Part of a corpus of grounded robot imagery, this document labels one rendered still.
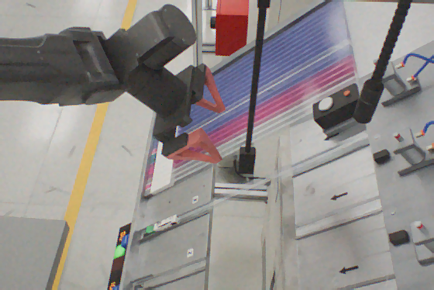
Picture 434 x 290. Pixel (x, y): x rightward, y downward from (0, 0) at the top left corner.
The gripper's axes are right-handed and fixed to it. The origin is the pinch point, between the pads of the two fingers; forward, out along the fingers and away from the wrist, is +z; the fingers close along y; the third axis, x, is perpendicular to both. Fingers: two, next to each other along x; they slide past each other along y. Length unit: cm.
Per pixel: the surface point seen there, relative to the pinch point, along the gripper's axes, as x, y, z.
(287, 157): 18, 29, 44
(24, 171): 133, 61, 21
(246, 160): -5.4, -7.2, 0.6
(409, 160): -24.0, -12.1, 6.9
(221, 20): 23, 67, 21
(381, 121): -21.1, -3.5, 8.6
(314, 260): -6.2, -16.6, 14.3
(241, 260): 67, 28, 83
